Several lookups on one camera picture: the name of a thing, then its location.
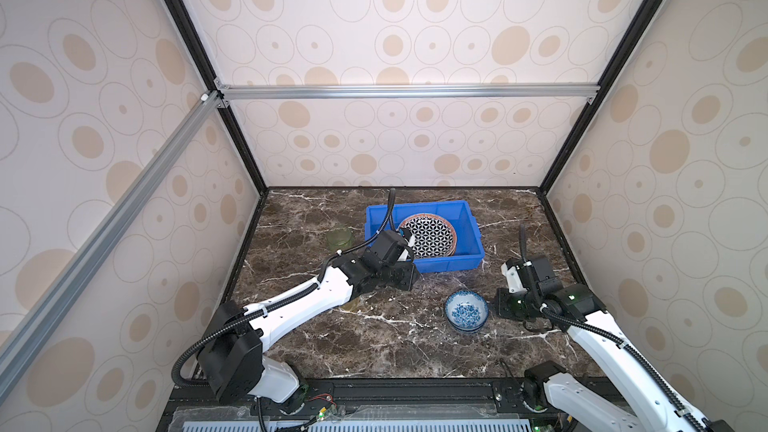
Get left slanted aluminium bar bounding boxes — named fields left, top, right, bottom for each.
left=1, top=90, right=223, bottom=400

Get horizontal aluminium frame bar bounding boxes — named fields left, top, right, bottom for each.
left=202, top=82, right=600, bottom=105

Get blue plastic bin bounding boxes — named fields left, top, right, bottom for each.
left=393, top=200, right=485, bottom=274

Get blue floral small bowl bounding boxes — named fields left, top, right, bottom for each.
left=444, top=290, right=490, bottom=333

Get green transparent cup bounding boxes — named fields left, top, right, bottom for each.
left=326, top=227, right=354, bottom=253

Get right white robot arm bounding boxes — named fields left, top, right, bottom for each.
left=496, top=230, right=731, bottom=431

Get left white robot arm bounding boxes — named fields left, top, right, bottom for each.
left=171, top=190, right=420, bottom=413

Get geometric pattern brown rimmed plate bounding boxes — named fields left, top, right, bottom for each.
left=399, top=213, right=458, bottom=259

